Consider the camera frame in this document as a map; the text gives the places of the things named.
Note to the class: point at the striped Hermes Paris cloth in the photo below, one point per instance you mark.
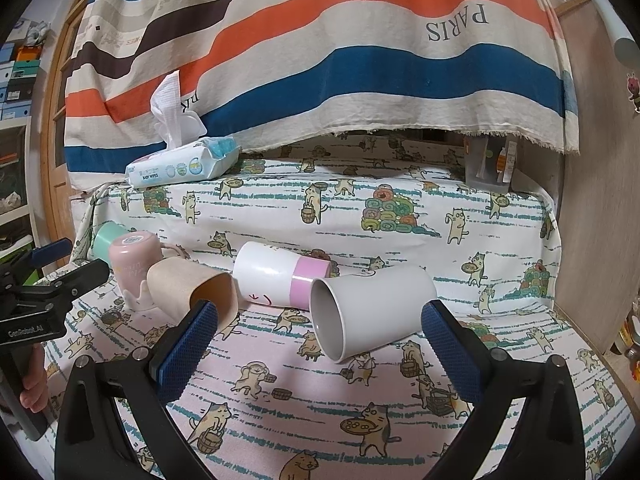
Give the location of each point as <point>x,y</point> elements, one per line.
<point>273,72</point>

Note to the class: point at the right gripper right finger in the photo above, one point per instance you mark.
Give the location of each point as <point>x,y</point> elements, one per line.
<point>547,440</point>

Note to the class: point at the wooden cabinet panel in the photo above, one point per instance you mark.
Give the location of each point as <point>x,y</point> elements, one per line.
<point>599,211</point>

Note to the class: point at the white and pink cup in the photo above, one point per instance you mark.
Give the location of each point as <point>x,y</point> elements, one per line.
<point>276,277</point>

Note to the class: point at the beige square cup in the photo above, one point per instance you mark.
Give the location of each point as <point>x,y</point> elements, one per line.
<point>176,285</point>

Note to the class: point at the shelf with storage boxes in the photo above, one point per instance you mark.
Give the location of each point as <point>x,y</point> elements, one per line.
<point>21,218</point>

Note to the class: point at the baby wipes pack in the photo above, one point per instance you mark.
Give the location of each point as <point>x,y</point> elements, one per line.
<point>190,154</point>

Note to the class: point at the white cylindrical cup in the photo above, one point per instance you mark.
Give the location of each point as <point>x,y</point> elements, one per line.
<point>358,313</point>

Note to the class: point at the mint green cup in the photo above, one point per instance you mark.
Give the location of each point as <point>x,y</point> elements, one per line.
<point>105,236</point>

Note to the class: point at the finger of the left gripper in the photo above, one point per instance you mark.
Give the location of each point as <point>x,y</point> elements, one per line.
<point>51,253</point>
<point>78,282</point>

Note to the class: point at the left hand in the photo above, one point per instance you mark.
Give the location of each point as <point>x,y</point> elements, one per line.
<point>35,396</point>

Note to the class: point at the clear plastic organizer box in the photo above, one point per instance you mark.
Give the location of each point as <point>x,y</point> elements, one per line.
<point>489,162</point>

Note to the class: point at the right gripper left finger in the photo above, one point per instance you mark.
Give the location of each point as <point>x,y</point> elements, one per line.
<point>91,442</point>

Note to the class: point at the cat pattern bed sheet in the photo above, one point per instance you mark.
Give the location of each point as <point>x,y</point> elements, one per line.
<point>320,257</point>

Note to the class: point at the pink mug with handle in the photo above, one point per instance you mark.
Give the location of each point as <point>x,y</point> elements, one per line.
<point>132,255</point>

